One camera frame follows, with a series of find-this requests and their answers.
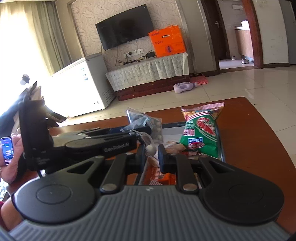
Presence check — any person's left hand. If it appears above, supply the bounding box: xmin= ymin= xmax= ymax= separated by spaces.
xmin=1 ymin=133 xmax=28 ymax=188

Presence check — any beige bread packet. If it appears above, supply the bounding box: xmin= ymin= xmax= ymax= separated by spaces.
xmin=164 ymin=141 xmax=186 ymax=154

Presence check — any orange gift box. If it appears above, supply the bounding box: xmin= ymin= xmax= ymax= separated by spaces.
xmin=149 ymin=25 xmax=186 ymax=58

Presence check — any green prawn cracker bag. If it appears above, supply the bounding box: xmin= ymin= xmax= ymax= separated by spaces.
xmin=180 ymin=102 xmax=224 ymax=159

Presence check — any black router box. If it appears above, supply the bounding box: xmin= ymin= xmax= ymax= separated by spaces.
xmin=146 ymin=51 xmax=156 ymax=58

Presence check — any long orange red snack packet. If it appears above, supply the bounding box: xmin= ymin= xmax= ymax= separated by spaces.
xmin=142 ymin=165 xmax=176 ymax=185

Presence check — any red wooden tv cabinet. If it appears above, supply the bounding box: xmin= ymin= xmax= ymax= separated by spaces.
xmin=115 ymin=75 xmax=190 ymax=101

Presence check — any smartphone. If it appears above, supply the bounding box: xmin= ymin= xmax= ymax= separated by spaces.
xmin=1 ymin=137 xmax=14 ymax=166

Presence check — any white lace cabinet cloth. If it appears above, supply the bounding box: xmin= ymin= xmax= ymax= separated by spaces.
xmin=106 ymin=52 xmax=189 ymax=91

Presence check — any pink floor mat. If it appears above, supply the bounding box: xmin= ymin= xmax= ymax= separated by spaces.
xmin=189 ymin=74 xmax=208 ymax=86

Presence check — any folded ironing rack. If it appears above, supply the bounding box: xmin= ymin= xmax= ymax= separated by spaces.
xmin=13 ymin=74 xmax=67 ymax=133

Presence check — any grey shallow box tray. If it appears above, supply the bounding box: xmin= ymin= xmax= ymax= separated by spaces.
xmin=134 ymin=121 xmax=226 ymax=186

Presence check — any white chest freezer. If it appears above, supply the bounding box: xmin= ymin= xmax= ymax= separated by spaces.
xmin=42 ymin=53 xmax=115 ymax=118

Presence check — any white wall power strip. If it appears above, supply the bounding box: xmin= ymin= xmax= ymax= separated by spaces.
xmin=123 ymin=48 xmax=144 ymax=59

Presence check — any purple detergent bottle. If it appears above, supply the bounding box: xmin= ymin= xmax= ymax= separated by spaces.
xmin=173 ymin=82 xmax=198 ymax=93

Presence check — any wall mounted black television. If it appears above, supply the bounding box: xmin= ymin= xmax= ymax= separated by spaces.
xmin=95 ymin=4 xmax=154 ymax=50

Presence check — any clear bag of grey candies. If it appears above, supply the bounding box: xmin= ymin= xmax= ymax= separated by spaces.
xmin=121 ymin=108 xmax=163 ymax=157

